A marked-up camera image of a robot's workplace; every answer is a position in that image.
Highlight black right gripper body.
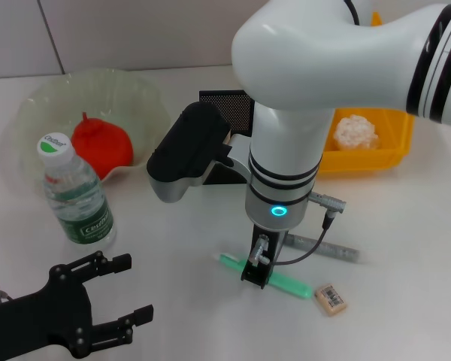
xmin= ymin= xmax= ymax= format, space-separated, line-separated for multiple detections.
xmin=250 ymin=223 xmax=287 ymax=270

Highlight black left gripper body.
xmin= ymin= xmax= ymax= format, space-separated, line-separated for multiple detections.
xmin=0 ymin=262 xmax=95 ymax=360

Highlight grey marker pen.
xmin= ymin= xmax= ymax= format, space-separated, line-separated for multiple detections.
xmin=285 ymin=232 xmax=362 ymax=264

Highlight clear bottle with green label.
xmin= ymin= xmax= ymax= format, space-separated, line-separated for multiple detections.
xmin=36 ymin=131 xmax=118 ymax=249

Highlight beige eraser with barcode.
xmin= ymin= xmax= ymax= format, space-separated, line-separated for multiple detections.
xmin=313 ymin=284 xmax=349 ymax=318

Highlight red-orange fruit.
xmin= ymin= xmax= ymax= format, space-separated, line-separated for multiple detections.
xmin=70 ymin=111 xmax=135 ymax=181

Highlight white paper ball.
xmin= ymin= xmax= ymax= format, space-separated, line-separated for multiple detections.
xmin=332 ymin=115 xmax=383 ymax=150

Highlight black mesh pen holder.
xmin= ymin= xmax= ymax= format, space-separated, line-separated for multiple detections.
xmin=198 ymin=89 xmax=255 ymax=186

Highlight translucent green glass fruit plate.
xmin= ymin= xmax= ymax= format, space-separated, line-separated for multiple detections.
xmin=11 ymin=67 xmax=172 ymax=185

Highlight yellow plastic bin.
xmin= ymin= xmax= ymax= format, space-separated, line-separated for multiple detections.
xmin=317 ymin=11 xmax=416 ymax=176

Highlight grey right gripper cable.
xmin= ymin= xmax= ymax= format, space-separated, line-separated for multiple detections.
xmin=247 ymin=191 xmax=347 ymax=267

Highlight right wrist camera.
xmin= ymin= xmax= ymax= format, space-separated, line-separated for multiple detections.
xmin=146 ymin=102 xmax=234 ymax=204

